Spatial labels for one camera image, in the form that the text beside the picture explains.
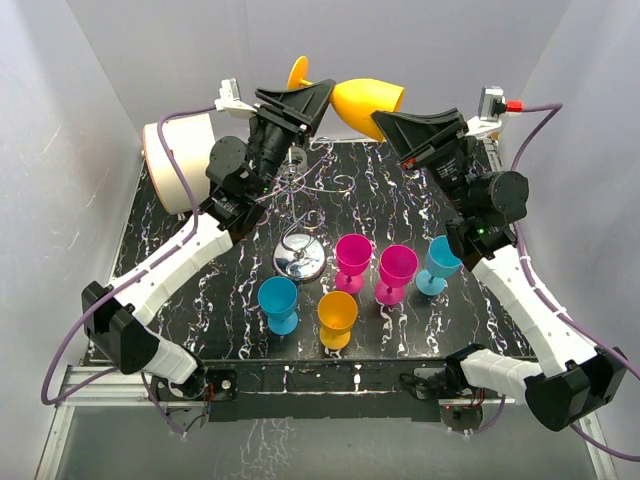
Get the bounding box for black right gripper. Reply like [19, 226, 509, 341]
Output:
[372, 109, 478, 217]

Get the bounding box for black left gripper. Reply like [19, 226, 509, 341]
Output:
[251, 80, 334, 197]

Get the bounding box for orange wine glass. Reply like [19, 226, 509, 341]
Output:
[317, 291, 358, 350]
[287, 54, 406, 144]

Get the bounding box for pink wine glass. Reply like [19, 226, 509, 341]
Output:
[375, 245, 419, 306]
[335, 234, 373, 294]

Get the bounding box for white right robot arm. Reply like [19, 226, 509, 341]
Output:
[372, 109, 628, 431]

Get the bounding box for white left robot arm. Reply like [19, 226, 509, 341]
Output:
[81, 79, 336, 399]

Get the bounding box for blue wine glass right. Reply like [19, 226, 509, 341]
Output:
[415, 235, 462, 297]

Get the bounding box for blue wine glass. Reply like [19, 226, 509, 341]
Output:
[415, 235, 462, 297]
[258, 276, 298, 336]

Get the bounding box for orange wine glass front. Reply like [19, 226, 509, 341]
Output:
[317, 291, 358, 350]

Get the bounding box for blue wine glass left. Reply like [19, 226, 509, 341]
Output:
[258, 276, 298, 336]

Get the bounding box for white cylindrical box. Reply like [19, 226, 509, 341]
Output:
[142, 113, 215, 215]

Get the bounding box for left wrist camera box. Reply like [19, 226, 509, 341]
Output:
[214, 78, 256, 120]

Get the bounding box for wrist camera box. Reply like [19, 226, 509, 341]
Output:
[467, 86, 507, 137]
[214, 78, 256, 120]

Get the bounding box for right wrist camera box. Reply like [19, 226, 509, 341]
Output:
[467, 86, 507, 137]

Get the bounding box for chrome wire wine glass rack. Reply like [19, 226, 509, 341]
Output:
[266, 137, 355, 284]

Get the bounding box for aluminium frame rail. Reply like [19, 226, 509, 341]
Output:
[482, 130, 619, 480]

